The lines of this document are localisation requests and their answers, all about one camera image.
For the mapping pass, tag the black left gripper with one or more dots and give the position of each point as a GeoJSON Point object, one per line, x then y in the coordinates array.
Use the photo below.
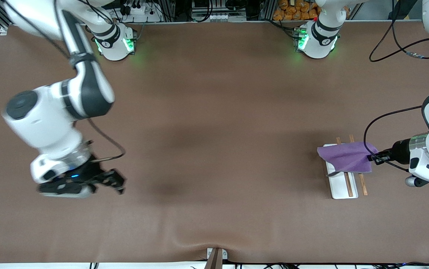
{"type": "Point", "coordinates": [398, 151]}

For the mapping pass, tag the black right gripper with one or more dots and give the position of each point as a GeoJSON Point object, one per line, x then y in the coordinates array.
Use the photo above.
{"type": "Point", "coordinates": [92, 171]}

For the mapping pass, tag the purple towel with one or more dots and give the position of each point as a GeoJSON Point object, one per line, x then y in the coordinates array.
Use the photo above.
{"type": "Point", "coordinates": [348, 157]}

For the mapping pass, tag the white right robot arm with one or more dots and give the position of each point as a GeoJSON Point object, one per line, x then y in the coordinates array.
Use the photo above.
{"type": "Point", "coordinates": [50, 123]}

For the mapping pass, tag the wooden rack rod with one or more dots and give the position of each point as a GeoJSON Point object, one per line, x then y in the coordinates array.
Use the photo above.
{"type": "Point", "coordinates": [348, 186]}
{"type": "Point", "coordinates": [364, 186]}

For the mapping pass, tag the white rack base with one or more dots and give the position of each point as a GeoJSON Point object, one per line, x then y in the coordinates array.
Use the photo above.
{"type": "Point", "coordinates": [339, 186]}

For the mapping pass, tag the brown table mat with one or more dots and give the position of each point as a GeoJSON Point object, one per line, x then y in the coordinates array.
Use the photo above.
{"type": "Point", "coordinates": [214, 112]}

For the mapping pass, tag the orange snack bags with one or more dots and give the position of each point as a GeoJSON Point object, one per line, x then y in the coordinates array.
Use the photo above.
{"type": "Point", "coordinates": [292, 11]}

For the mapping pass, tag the white power strip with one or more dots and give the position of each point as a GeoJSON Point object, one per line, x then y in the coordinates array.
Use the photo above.
{"type": "Point", "coordinates": [139, 11]}

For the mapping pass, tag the white terminal block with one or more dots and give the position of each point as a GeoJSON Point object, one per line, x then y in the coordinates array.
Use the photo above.
{"type": "Point", "coordinates": [218, 17]}

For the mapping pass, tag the aluminium post with brackets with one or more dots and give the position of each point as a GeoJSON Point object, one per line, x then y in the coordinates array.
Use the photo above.
{"type": "Point", "coordinates": [217, 259]}

